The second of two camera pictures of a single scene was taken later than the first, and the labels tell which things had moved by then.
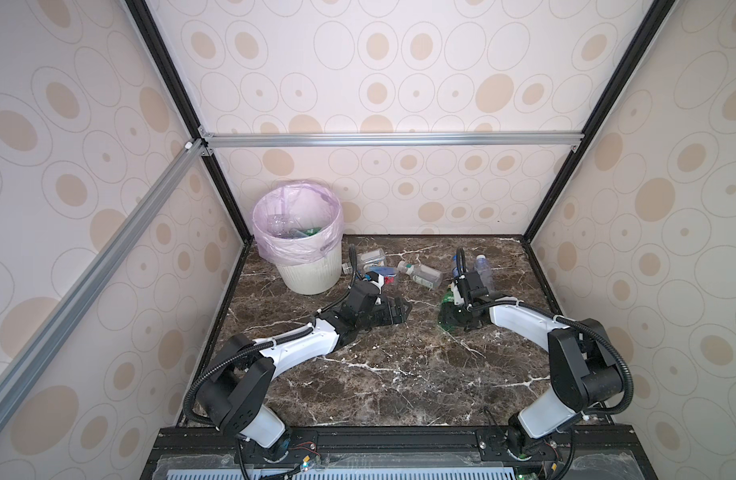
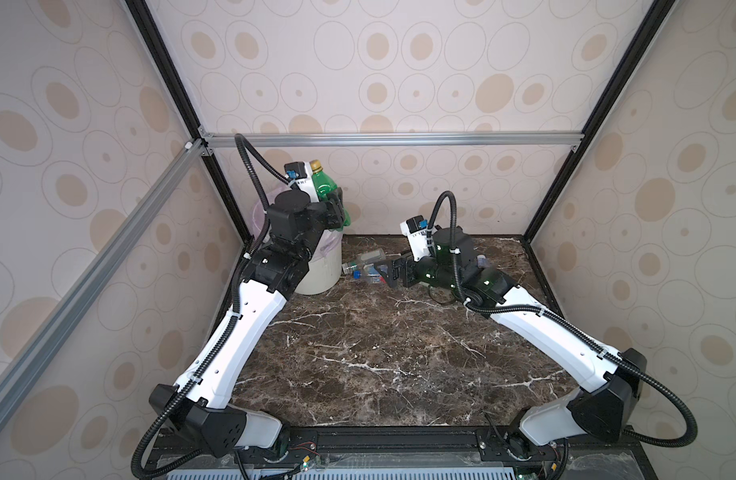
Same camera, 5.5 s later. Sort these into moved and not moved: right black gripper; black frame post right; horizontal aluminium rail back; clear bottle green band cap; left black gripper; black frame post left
Moved: left black gripper; right black gripper
Not moved: black frame post right; black frame post left; horizontal aluminium rail back; clear bottle green band cap
